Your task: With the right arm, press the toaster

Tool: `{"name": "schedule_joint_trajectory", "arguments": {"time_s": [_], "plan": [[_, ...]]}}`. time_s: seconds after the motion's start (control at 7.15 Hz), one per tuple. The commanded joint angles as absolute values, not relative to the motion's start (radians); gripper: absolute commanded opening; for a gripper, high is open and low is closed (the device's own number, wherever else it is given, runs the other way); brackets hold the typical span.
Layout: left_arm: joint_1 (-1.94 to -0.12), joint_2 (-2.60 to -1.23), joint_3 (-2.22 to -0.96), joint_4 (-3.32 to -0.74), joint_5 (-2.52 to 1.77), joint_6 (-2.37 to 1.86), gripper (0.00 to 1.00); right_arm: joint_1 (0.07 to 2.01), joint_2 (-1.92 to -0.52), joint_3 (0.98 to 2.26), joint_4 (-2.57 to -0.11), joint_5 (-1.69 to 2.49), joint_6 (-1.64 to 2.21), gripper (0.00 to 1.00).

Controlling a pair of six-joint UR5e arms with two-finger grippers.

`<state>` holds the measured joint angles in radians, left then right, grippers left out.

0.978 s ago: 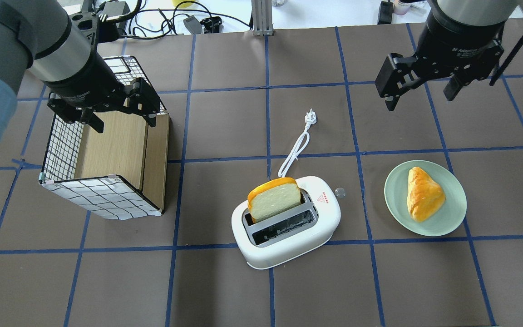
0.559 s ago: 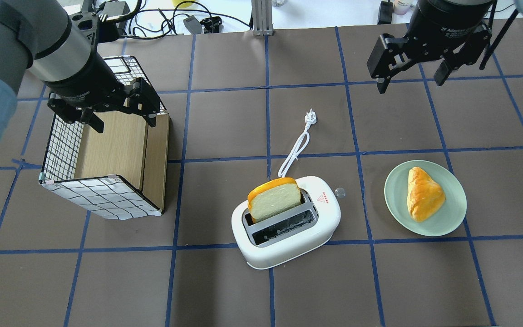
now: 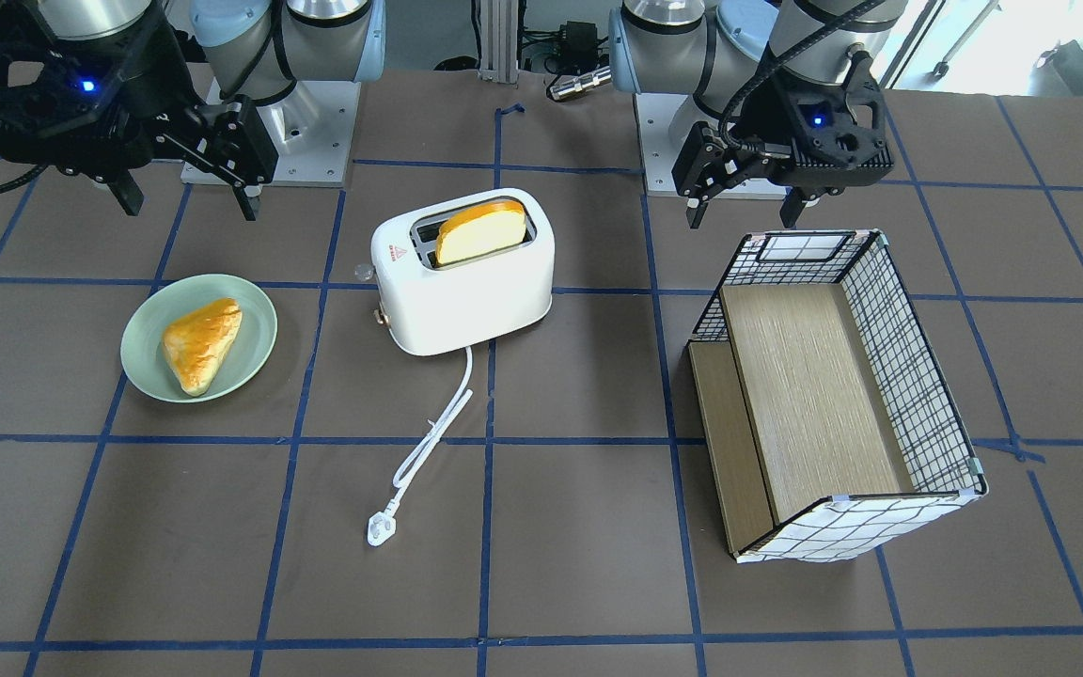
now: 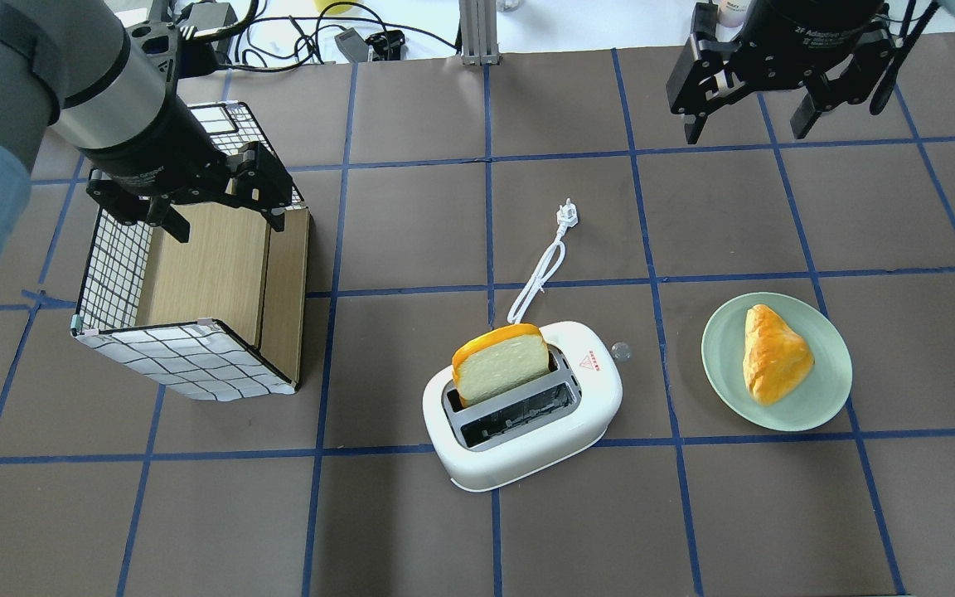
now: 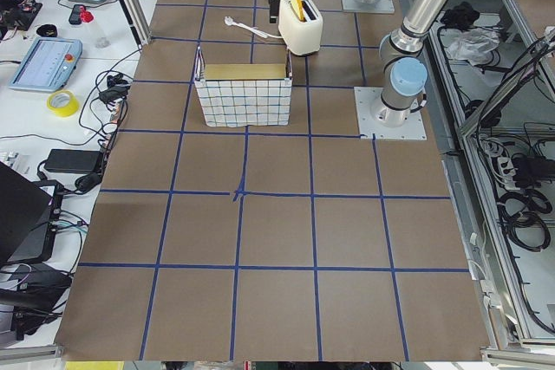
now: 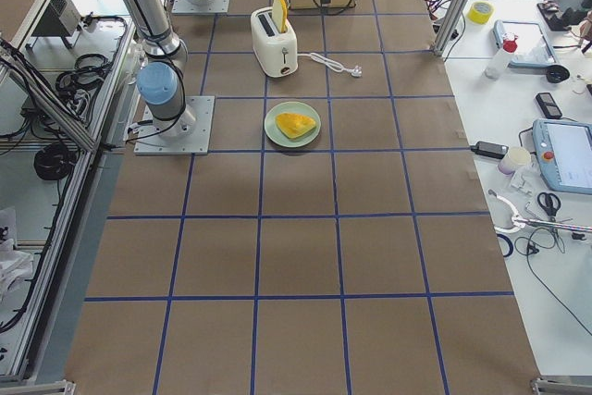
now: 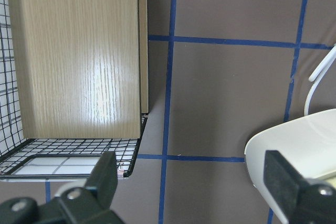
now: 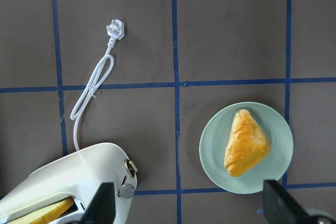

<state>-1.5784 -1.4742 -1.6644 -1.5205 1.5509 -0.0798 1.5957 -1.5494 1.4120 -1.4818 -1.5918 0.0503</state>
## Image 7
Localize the wooden board in basket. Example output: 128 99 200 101
8 0 149 138

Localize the white two-slot toaster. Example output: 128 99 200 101
244 109 335 223

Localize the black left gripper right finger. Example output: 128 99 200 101
264 151 335 221

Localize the white toaster power cord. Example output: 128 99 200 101
304 42 336 116

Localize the wire basket with checkered liner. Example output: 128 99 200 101
1 0 149 181

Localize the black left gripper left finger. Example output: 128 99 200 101
57 152 117 210

